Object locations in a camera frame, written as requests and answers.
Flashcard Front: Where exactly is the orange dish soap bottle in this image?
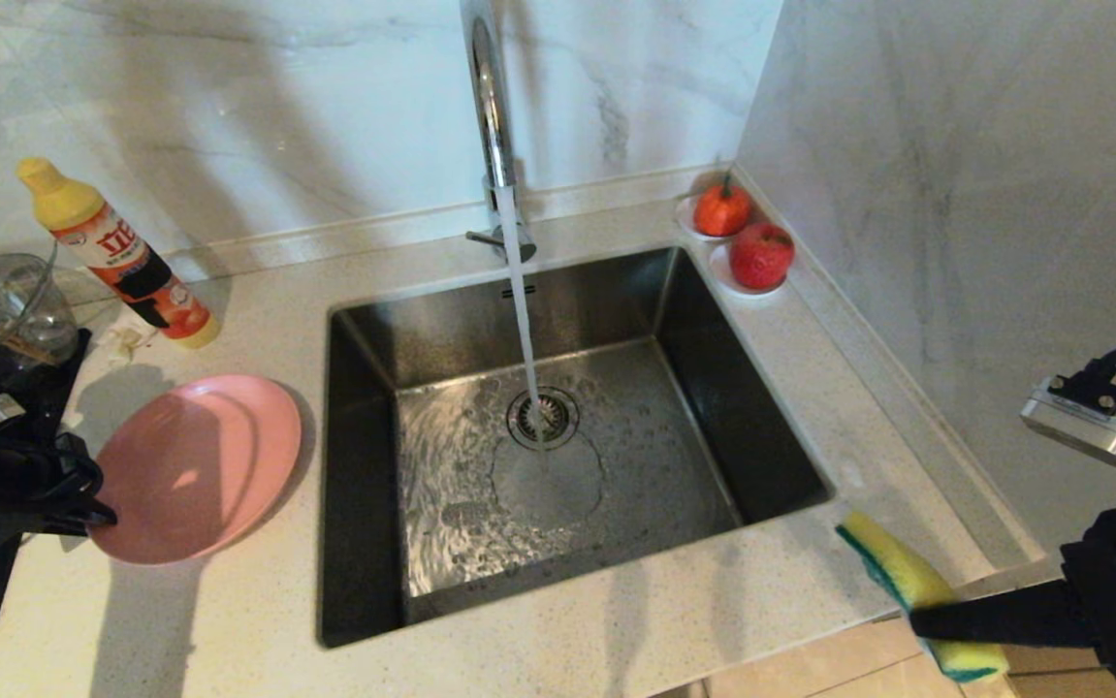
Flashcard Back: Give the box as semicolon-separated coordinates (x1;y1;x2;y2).
16;157;223;351

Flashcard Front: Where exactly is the clear glass bowl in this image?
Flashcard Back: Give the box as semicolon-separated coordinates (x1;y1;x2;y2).
0;252;83;365

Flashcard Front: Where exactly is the yellow fish-shaped sponge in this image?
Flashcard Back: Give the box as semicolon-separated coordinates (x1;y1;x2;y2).
835;511;1011;684

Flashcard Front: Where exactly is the stainless steel sink basin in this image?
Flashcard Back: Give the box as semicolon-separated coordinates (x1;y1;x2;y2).
318;245;835;649

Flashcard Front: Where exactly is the running tap water stream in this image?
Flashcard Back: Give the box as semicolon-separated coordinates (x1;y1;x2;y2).
497;186;551;457

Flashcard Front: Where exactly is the chrome kitchen faucet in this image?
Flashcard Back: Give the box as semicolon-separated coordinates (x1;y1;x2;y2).
459;0;538;265

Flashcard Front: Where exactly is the red apple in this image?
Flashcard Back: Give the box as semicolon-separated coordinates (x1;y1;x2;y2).
728;223;796;292

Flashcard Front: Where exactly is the small white dish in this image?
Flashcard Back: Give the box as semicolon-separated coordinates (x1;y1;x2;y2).
708;242;791;297
674;194;754;243

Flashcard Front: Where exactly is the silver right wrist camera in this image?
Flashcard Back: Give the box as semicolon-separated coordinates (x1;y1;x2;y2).
1020;373;1116;468

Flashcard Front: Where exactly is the pink round plate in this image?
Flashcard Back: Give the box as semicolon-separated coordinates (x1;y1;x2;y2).
87;375;303;566

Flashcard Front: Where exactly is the crumpled white tissue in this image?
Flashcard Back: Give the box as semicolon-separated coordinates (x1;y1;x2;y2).
97;325;159;365

